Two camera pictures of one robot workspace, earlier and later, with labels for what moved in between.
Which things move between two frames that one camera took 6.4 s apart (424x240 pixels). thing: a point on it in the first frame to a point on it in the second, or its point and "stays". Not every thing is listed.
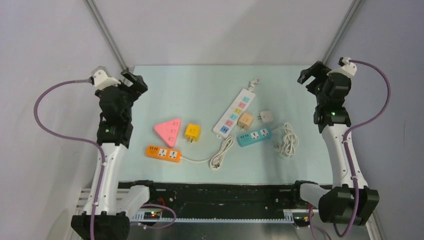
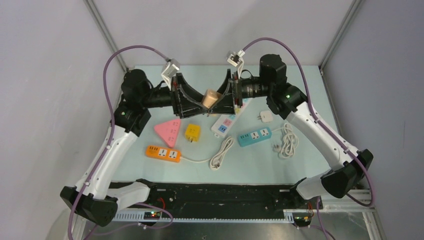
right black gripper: [317, 69] to [232, 92]
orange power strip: [164, 154] stays
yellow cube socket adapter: [192, 132] stays
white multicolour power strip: [225, 124] stays
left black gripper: [135, 89] to [183, 106]
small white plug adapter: [266, 116] stays
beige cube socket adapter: [245, 120] to [210, 98]
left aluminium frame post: [100, 21] stays
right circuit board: [302, 221] stays
